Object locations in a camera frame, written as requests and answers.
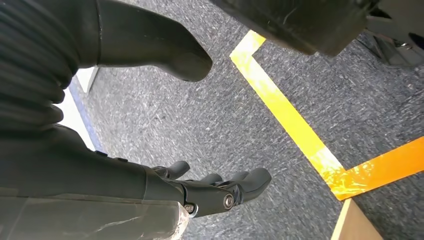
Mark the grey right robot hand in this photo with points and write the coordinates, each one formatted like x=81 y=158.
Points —
x=82 y=175

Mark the dark grey machine frame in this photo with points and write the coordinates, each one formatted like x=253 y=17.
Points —
x=397 y=49

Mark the black robot foot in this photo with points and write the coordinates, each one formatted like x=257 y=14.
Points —
x=298 y=23

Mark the white floor panel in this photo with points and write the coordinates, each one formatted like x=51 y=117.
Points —
x=71 y=116

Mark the yellow floor tape marking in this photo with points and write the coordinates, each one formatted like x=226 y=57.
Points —
x=281 y=106

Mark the brown wooden panel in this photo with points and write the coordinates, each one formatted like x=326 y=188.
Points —
x=354 y=225

